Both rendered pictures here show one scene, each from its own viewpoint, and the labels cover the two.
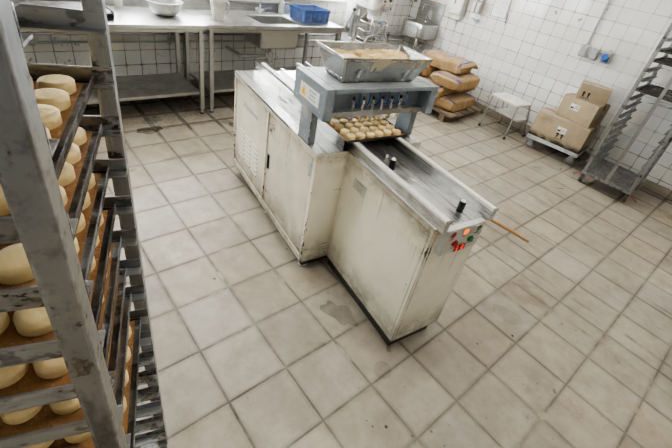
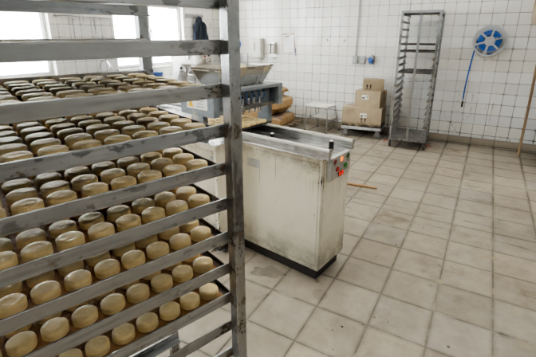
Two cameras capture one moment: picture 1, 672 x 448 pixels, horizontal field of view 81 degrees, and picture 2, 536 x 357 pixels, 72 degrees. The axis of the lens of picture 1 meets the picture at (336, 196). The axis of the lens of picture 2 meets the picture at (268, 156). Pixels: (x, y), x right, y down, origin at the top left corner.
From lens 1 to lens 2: 70 cm
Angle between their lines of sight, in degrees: 20
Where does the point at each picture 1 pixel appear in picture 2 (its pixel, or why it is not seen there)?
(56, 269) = (236, 60)
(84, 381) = (236, 143)
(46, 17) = (120, 9)
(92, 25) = (141, 13)
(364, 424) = (325, 331)
